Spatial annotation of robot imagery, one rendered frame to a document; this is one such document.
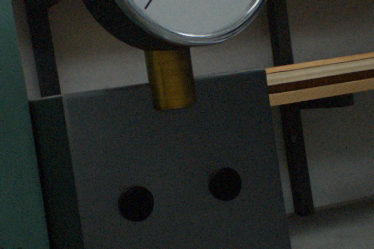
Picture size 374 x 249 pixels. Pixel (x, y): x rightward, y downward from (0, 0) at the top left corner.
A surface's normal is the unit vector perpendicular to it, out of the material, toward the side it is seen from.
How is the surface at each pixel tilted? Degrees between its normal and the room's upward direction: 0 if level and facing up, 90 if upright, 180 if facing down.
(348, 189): 90
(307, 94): 90
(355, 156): 90
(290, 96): 90
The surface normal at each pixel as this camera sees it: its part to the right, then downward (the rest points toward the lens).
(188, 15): 0.44, -0.02
